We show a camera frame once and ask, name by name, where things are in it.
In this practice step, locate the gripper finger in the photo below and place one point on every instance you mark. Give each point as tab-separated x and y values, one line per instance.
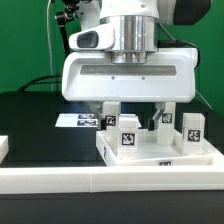
96	109
153	122

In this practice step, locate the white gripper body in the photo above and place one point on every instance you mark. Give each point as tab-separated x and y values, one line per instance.
166	76

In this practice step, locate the white square table top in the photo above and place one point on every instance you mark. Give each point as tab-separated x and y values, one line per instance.
150	153

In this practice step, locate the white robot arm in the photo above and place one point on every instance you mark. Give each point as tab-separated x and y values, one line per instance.
117	55

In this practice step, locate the white U-shaped obstacle fence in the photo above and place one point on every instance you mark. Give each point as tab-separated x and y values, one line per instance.
108	179

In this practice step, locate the white marker base plate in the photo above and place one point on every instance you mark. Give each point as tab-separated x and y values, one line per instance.
76	120

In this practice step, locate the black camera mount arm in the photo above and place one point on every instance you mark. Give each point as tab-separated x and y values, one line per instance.
65	16

